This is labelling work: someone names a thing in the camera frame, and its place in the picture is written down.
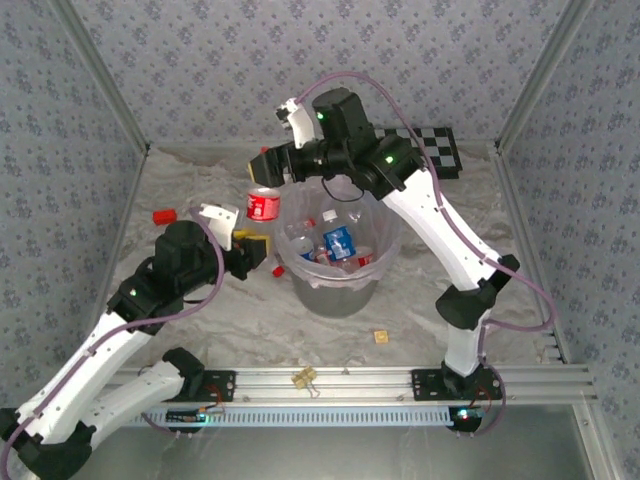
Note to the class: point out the clear bottle red flower label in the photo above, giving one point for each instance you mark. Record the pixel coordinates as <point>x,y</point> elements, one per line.
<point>263,204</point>

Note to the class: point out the clear bottle white blue label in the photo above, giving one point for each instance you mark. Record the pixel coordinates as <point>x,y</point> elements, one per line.
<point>301,248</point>

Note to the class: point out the clear plastic bottle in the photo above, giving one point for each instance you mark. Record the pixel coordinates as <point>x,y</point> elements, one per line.
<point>299,227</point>

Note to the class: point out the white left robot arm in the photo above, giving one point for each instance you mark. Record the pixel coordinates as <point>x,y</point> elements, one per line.
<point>65,380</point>

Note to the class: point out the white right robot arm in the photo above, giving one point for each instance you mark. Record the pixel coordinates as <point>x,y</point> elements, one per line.
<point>430,220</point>

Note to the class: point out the grey plastic bin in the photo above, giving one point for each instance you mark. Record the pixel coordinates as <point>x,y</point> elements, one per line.
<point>332,300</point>

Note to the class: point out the transparent plastic bin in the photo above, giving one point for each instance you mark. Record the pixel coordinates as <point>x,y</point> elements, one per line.
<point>385,235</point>

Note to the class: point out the red bottle cap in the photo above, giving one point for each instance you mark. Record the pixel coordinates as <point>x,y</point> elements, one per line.
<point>278,271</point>

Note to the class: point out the red plastic block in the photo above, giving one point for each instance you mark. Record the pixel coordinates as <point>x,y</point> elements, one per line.
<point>165,216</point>

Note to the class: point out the dark green chessboard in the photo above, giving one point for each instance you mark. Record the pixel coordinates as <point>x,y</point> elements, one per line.
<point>440,147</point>

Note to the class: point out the tan binder clip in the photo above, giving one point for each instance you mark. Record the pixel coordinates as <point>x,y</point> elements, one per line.
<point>298,381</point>
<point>310,375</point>

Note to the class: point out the small tan square tile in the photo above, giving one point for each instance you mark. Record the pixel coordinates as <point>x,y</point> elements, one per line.
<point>380,336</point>

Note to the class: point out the small circuit board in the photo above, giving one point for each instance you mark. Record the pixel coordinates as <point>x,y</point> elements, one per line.
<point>466,415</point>
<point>186,416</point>

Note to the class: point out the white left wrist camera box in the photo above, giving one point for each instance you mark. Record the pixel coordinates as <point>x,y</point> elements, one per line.
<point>222,222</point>

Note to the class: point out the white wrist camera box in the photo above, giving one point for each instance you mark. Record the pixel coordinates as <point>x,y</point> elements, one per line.
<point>300,125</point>
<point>222,222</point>

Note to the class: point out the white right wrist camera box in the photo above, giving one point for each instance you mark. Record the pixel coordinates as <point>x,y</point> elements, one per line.
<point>300,125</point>

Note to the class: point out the aluminium back frame rail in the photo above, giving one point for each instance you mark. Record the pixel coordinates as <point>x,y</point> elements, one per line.
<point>210,146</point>

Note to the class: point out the aluminium side frame rail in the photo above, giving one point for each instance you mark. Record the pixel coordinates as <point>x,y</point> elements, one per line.
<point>117,235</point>
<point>530,250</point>

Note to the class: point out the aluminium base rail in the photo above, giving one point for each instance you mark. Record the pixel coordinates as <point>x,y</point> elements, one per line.
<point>360,385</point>

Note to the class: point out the aluminium corner frame post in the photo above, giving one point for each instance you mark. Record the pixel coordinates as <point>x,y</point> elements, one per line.
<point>100,75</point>
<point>540,70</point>

